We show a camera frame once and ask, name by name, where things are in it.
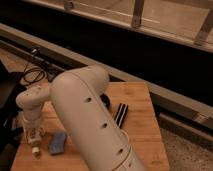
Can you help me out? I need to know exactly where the white squeeze bottle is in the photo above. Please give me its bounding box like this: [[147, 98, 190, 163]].
[[27, 129, 44, 158]]

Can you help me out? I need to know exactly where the dark ceramic bowl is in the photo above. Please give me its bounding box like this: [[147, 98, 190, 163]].
[[100, 94, 111, 109]]

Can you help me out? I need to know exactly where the blue sponge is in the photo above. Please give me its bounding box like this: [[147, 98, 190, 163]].
[[49, 131, 67, 155]]

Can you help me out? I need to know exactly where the black cable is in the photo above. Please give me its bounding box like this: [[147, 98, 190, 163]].
[[20, 49, 56, 86]]

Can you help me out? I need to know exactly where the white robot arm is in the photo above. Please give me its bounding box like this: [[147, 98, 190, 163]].
[[16, 66, 146, 171]]

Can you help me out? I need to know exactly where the black chair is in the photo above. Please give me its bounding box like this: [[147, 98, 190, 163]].
[[0, 60, 25, 154]]

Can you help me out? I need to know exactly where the wooden table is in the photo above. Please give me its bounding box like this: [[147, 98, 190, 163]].
[[11, 82, 170, 171]]

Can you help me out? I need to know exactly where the black white striped block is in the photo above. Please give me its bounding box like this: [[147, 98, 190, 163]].
[[114, 103, 128, 128]]

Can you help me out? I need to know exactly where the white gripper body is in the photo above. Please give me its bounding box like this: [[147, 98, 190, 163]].
[[21, 114, 46, 141]]

